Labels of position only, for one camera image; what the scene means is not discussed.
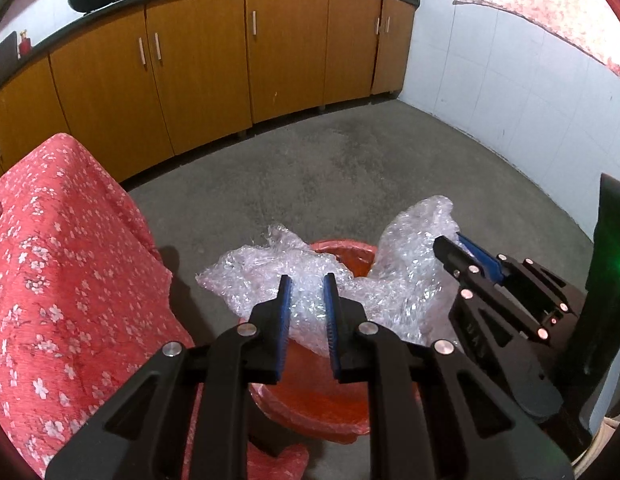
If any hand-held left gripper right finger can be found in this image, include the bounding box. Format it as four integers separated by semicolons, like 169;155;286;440
322;272;576;480

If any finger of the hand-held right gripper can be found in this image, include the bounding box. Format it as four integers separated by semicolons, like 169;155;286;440
432;235;565;425
457;232;581;343

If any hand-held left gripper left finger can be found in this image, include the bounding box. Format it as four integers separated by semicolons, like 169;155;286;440
44;275;293;480

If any clear bubble wrap sheet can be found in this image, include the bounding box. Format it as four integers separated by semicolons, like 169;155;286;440
196;195;463;358

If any red plastic bin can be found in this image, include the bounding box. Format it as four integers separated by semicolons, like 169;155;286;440
237;239;425;446

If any red floral tablecloth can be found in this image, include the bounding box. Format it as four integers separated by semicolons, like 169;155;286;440
0;132;311;480

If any wooden kitchen base cabinet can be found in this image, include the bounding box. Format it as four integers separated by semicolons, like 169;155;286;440
0;0;421;191

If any black box on counter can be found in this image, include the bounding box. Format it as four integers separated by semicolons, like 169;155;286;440
0;31;19;86

